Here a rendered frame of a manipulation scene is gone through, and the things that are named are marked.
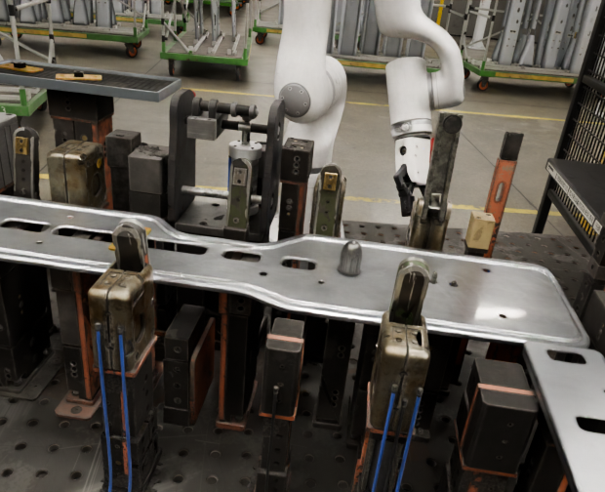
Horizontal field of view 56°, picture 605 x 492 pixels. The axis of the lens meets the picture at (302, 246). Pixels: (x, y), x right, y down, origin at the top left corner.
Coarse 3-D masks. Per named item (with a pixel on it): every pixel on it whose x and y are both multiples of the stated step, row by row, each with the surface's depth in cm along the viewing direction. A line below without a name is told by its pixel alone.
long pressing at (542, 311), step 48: (0, 240) 85; (48, 240) 86; (96, 240) 88; (192, 240) 90; (288, 240) 93; (336, 240) 94; (192, 288) 80; (240, 288) 80; (288, 288) 80; (336, 288) 81; (384, 288) 83; (432, 288) 84; (480, 288) 85; (528, 288) 86; (480, 336) 75; (528, 336) 76; (576, 336) 76
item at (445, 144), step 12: (444, 120) 88; (456, 120) 87; (444, 132) 91; (456, 132) 88; (444, 144) 92; (456, 144) 91; (432, 156) 92; (444, 156) 92; (432, 168) 92; (444, 168) 93; (432, 180) 93; (444, 180) 94; (432, 192) 94; (444, 192) 93; (444, 204) 94
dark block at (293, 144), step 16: (288, 144) 100; (304, 144) 100; (288, 160) 99; (304, 160) 99; (288, 176) 100; (304, 176) 100; (288, 192) 102; (304, 192) 103; (288, 208) 103; (304, 208) 108; (288, 224) 105; (272, 320) 115
